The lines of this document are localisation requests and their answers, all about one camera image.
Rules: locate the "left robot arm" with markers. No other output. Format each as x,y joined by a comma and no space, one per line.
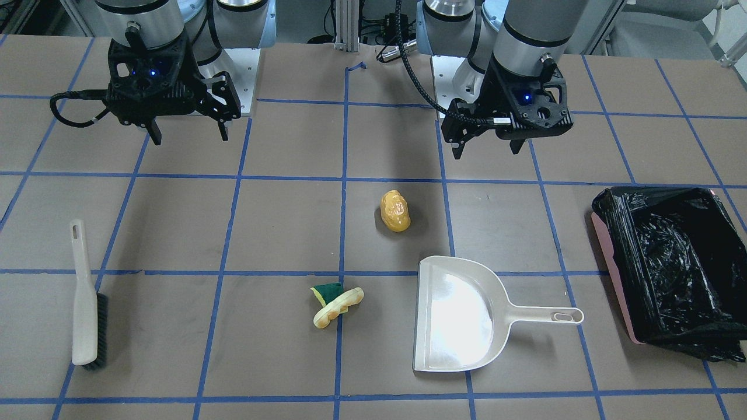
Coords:
515,33

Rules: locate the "green yellow sponge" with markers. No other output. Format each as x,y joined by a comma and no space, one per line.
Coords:
327,293

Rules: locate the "cream bread toy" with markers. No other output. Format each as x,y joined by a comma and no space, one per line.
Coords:
337,306

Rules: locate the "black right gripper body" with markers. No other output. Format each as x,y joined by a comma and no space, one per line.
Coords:
219,95

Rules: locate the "white plastic dustpan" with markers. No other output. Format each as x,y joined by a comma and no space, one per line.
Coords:
464,315

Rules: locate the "yellow potato toy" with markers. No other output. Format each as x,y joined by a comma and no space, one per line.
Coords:
394,211

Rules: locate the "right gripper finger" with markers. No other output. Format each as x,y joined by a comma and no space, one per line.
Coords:
154,132
223,126

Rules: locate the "white hand brush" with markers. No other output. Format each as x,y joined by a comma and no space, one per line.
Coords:
90,308

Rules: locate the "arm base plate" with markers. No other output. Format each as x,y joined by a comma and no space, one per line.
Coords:
444,68
243,66

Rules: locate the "aluminium frame post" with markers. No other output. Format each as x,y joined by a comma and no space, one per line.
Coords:
347,26

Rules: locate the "bin with black bag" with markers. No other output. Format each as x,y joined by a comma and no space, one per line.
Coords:
678,269

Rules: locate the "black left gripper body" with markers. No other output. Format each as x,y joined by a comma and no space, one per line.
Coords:
495,87

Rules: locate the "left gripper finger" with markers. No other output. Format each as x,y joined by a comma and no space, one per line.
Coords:
516,145
457,149

